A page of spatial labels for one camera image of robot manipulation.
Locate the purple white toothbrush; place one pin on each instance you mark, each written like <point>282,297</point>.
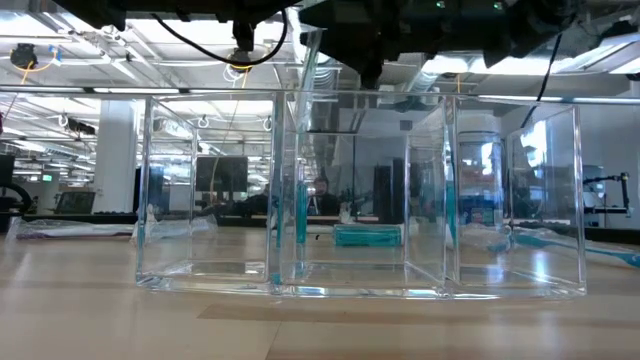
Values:
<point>65,229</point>

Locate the dark background monitor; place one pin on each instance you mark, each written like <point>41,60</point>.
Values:
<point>222,175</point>

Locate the person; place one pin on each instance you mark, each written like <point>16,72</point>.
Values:
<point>325,202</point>

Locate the white building column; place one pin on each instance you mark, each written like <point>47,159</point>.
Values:
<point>115,155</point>

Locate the black background cabinet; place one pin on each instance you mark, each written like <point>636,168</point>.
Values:
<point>152,190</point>

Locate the black ceiling device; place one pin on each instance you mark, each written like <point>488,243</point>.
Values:
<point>23,56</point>

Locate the clear acrylic three-compartment organizer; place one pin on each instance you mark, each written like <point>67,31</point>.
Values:
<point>360,291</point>

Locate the dark background screen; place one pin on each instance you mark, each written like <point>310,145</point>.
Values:
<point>75,202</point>

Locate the grey horizontal rail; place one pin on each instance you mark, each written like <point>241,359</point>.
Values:
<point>50,90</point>

